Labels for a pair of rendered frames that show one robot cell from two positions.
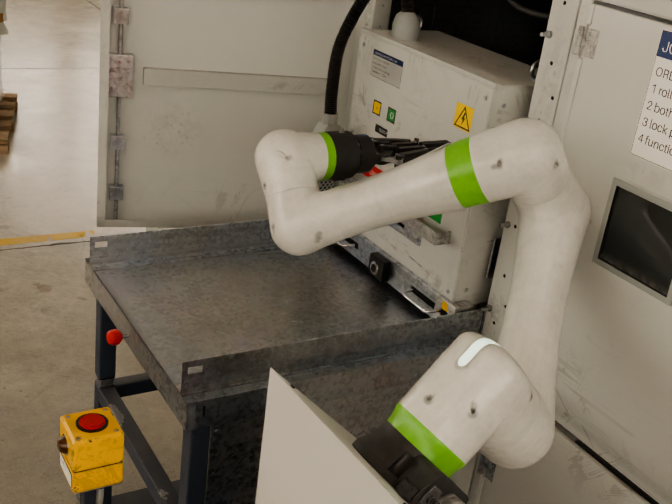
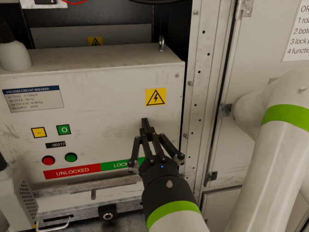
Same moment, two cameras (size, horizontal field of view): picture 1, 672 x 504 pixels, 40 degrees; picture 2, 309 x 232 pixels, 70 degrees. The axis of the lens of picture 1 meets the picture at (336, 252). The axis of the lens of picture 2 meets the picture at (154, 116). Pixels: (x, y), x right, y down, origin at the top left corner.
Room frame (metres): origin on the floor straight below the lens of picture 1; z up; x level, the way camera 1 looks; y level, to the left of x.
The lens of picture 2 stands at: (1.61, 0.26, 1.57)
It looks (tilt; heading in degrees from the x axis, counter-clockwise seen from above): 32 degrees down; 292
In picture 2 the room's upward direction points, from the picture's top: straight up
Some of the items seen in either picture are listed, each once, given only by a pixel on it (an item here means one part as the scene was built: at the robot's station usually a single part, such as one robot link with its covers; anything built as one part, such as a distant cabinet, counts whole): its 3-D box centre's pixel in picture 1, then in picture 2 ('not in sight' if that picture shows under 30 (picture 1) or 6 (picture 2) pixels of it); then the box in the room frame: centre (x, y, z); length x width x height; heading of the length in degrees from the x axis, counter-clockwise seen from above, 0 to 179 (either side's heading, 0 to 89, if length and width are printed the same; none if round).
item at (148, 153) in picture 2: (394, 149); (147, 152); (1.77, -0.09, 1.23); 0.11 x 0.01 x 0.04; 125
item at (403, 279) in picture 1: (392, 265); (107, 203); (1.94, -0.13, 0.89); 0.54 x 0.05 x 0.06; 34
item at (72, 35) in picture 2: not in sight; (95, 45); (2.31, -0.69, 1.28); 0.58 x 0.02 x 0.19; 33
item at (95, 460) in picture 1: (91, 449); not in sight; (1.18, 0.34, 0.85); 0.08 x 0.08 x 0.10; 33
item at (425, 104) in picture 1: (402, 163); (97, 152); (1.94, -0.12, 1.15); 0.48 x 0.01 x 0.48; 34
